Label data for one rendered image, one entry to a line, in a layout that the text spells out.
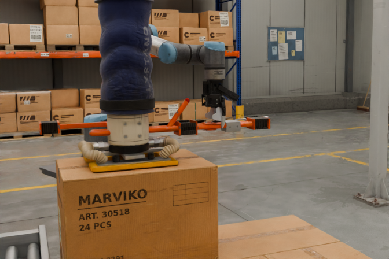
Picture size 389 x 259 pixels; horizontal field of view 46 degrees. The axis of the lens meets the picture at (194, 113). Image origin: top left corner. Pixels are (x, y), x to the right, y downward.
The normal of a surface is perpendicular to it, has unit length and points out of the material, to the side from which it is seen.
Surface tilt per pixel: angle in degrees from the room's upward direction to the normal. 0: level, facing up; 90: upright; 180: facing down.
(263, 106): 90
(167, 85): 90
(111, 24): 75
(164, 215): 90
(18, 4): 90
